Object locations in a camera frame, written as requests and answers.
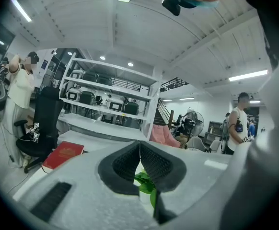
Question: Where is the person's light grey garment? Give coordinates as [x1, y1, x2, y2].
[219, 46, 279, 230]

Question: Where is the black head camera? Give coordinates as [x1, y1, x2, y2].
[161, 0, 182, 17]

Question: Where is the group of black and white cases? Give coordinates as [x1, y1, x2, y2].
[66, 69, 140, 116]

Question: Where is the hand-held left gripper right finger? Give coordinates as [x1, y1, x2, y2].
[139, 140, 233, 225]

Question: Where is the green potted plant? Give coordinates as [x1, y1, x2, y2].
[134, 171, 157, 211]

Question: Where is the black metal staircase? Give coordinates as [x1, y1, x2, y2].
[153, 77, 190, 129]

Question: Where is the black standing fan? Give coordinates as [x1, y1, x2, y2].
[182, 110, 205, 138]

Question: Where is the grey cabinet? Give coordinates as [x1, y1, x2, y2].
[204, 120, 224, 145]

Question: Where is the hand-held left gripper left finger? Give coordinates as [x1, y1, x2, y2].
[17, 140, 160, 230]

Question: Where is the pink beanbag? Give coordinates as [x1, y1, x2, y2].
[150, 124, 181, 149]

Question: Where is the white metal shelving rack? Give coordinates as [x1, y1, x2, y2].
[57, 52, 162, 141]

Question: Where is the white chair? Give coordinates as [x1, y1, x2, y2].
[186, 136, 208, 152]
[209, 139, 222, 153]

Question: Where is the black office chair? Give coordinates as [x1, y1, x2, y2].
[14, 86, 65, 174]

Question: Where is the red hardcover book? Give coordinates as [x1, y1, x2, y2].
[41, 141, 85, 173]

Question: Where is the spare hand-held gripper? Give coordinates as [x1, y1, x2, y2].
[26, 122, 41, 144]

